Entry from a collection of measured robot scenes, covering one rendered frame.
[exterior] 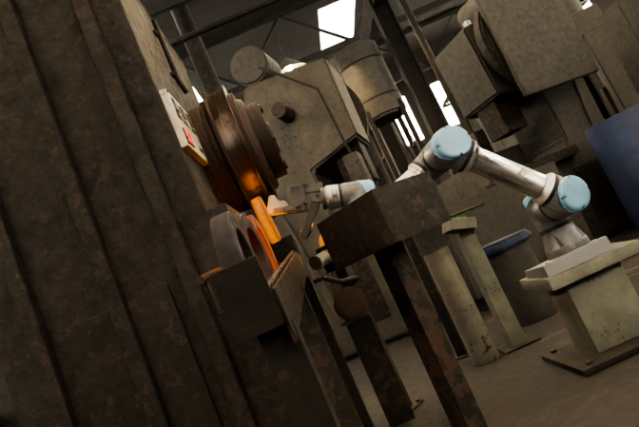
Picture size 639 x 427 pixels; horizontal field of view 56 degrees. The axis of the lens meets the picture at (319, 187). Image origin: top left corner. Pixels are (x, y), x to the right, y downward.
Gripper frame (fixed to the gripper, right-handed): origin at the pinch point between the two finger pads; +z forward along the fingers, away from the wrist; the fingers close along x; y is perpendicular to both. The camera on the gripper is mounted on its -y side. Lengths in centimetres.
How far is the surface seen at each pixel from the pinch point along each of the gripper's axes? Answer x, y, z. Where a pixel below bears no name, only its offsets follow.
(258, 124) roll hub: -6.8, 31.0, -1.7
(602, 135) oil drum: -268, 53, -237
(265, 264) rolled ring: 65, -18, -6
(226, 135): 1.9, 26.5, 7.8
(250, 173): -2.1, 14.0, 2.5
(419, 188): 38, -5, -43
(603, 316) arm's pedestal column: -13, -48, -102
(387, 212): 45, -10, -34
